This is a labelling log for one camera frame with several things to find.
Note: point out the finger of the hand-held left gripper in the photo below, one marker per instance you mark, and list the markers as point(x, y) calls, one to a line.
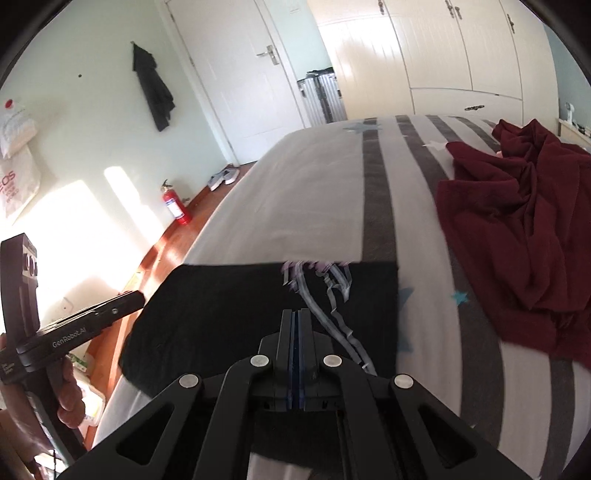
point(124, 304)

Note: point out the silver suitcase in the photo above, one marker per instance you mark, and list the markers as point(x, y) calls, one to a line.
point(323, 99)

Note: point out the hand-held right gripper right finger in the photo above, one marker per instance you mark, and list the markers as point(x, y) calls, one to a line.
point(304, 341)

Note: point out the red fire extinguisher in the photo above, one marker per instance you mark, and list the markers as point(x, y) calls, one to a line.
point(178, 207)

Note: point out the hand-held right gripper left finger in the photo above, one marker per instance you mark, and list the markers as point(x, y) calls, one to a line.
point(287, 341)

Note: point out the white wardrobe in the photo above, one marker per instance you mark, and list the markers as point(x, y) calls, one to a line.
point(438, 46)

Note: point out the black printed sweatshirt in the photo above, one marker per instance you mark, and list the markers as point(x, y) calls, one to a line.
point(207, 304)

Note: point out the dark red garment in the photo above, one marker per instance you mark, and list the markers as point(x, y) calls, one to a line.
point(517, 230)

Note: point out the white tote bag red print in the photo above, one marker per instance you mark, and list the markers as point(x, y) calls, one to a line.
point(18, 184)

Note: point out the white bag on wall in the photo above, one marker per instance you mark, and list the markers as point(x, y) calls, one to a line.
point(16, 129)

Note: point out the striped bed sheet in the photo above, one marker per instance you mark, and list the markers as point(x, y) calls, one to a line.
point(300, 184)

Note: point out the white plastic bag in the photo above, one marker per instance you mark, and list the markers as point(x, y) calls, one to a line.
point(94, 401)

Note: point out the white door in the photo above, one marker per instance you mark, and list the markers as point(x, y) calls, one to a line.
point(240, 92)

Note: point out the cluttered white dresser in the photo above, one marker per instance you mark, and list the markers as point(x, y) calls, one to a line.
point(575, 131)

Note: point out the person's left hand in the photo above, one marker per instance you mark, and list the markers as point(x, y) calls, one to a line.
point(71, 401)

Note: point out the white shoe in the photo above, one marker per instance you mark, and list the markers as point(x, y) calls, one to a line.
point(217, 181)
point(232, 175)

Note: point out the dark garment on wall hook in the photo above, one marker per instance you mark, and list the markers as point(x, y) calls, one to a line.
point(154, 92)

